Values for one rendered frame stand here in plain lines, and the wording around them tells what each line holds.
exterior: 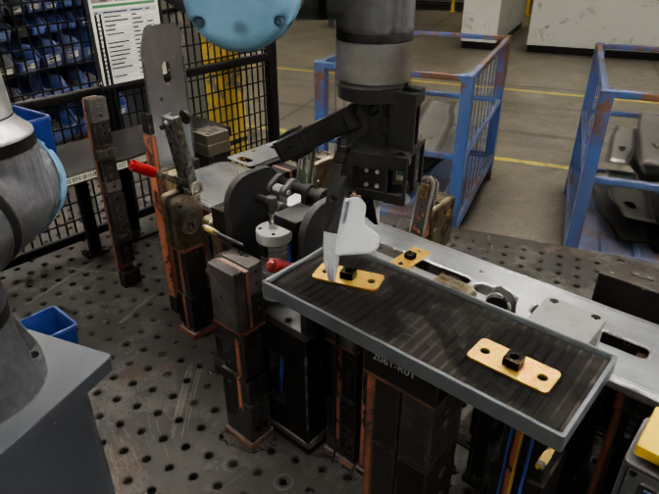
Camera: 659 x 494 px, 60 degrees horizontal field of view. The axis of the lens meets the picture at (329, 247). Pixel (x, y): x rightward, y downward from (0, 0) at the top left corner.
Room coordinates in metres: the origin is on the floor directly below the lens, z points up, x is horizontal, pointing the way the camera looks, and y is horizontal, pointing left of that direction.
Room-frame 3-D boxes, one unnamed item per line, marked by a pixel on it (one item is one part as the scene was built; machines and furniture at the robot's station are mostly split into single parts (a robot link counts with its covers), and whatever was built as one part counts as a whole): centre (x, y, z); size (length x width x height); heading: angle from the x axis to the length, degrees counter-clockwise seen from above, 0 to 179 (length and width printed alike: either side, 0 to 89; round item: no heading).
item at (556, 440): (0.51, -0.10, 1.16); 0.37 x 0.14 x 0.02; 49
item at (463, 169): (3.33, -0.52, 0.47); 1.20 x 0.80 x 0.95; 157
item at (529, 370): (0.43, -0.18, 1.17); 0.08 x 0.04 x 0.01; 49
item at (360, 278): (0.60, -0.02, 1.17); 0.08 x 0.04 x 0.01; 67
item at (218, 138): (1.50, 0.32, 0.88); 0.08 x 0.08 x 0.36; 49
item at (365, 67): (0.59, -0.05, 1.42); 0.08 x 0.08 x 0.05
